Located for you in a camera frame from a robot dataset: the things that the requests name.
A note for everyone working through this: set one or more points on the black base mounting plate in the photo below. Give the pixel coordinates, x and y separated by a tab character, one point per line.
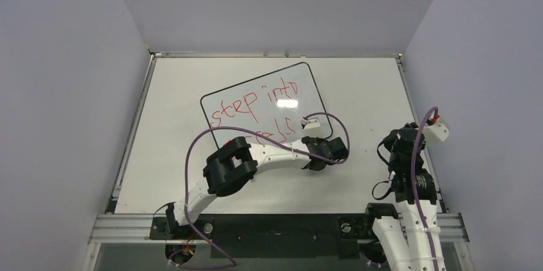
345	236

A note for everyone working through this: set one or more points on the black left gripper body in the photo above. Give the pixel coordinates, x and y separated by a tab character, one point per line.
318	140

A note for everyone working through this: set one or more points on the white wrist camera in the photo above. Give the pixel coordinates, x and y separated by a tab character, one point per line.
436	131
311	128

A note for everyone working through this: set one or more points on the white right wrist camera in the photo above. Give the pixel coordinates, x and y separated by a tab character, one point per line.
436	131

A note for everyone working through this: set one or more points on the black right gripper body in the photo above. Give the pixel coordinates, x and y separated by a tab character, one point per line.
407	136

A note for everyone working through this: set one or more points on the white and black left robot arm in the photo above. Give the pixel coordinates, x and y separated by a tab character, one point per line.
232	166

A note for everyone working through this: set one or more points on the white whiteboard black frame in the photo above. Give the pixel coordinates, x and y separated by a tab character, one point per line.
271	104

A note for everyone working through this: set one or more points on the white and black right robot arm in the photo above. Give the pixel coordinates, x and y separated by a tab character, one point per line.
404	219

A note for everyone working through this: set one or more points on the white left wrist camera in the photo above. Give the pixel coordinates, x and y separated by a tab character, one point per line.
311	128

